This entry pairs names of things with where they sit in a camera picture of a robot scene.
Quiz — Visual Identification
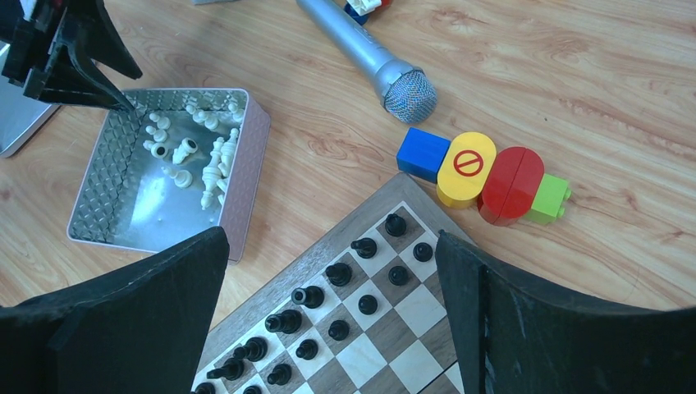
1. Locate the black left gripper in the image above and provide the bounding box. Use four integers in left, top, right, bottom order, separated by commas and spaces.
1, 0, 143, 112

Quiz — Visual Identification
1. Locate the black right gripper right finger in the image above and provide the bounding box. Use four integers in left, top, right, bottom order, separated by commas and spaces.
435, 231, 695, 393

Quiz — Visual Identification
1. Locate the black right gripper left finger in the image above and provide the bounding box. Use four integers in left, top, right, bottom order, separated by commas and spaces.
1, 227, 230, 393

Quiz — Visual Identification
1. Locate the silver metal tin lid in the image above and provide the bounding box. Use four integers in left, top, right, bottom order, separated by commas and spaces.
1, 76, 59, 158

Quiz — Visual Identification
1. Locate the white chess rook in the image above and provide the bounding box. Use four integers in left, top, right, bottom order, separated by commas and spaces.
143, 140, 168, 159

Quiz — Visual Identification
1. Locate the wooden chess board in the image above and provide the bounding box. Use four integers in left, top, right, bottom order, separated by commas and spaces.
191, 173, 464, 393

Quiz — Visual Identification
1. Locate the black chess piece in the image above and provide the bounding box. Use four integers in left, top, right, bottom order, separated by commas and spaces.
264, 309, 302, 334
324, 263, 352, 287
291, 286, 324, 309
350, 237, 378, 259
385, 213, 407, 237

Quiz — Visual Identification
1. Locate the white chess pawn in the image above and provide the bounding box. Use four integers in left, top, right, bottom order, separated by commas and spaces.
162, 167, 193, 189

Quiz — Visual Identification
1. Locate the white chess piece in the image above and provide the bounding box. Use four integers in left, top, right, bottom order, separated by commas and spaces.
200, 137, 225, 210

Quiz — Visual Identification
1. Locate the green duplo brick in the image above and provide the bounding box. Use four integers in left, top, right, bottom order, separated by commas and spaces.
524, 173, 571, 225

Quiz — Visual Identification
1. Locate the red rounded block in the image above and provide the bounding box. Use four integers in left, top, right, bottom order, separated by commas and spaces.
478, 146, 545, 227

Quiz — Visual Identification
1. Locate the yellow no-entry sign block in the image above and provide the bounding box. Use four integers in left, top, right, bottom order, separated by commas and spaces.
437, 132, 497, 209

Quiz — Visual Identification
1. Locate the blue duplo brick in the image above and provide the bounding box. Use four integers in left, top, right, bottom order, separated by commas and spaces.
396, 127, 451, 184

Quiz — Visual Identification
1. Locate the silver toy microphone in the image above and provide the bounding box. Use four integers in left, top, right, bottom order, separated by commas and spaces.
297, 1, 438, 124

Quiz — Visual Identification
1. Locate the white blue toy car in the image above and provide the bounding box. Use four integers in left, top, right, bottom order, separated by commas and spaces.
343, 0, 392, 25

